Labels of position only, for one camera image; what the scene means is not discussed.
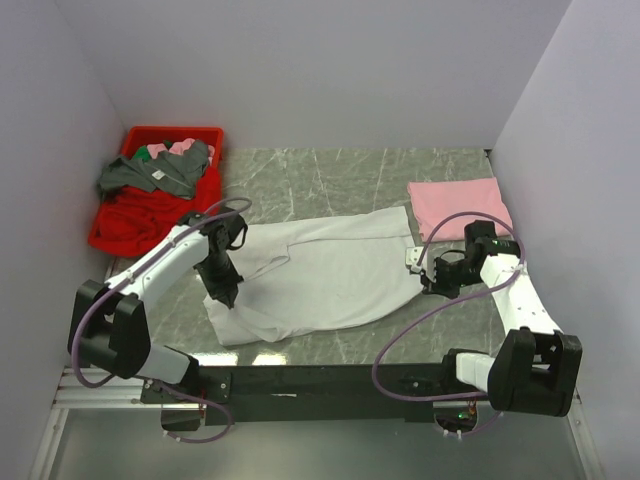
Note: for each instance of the folded pink t-shirt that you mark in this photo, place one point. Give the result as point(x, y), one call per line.
point(432, 202)

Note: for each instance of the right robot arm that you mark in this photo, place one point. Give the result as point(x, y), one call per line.
point(536, 368)

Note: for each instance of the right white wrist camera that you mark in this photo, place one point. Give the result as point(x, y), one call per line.
point(417, 260)

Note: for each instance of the green garment in bin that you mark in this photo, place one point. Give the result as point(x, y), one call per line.
point(142, 154)

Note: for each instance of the pink garment in bin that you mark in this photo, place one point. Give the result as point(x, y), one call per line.
point(179, 147)

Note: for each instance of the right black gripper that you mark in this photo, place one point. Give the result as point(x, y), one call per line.
point(437, 287)

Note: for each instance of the grey t-shirt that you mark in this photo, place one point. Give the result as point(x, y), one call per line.
point(174, 173)

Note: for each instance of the red plastic bin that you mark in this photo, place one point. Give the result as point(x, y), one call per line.
point(144, 135)

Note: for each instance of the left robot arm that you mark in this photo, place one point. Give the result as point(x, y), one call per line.
point(109, 327)

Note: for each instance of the white t-shirt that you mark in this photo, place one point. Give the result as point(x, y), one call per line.
point(317, 274)

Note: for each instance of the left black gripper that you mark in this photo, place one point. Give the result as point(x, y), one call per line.
point(226, 290)

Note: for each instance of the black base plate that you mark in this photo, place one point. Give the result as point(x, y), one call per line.
point(330, 392)

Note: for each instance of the aluminium frame rail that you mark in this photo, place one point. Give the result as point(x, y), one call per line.
point(107, 433)

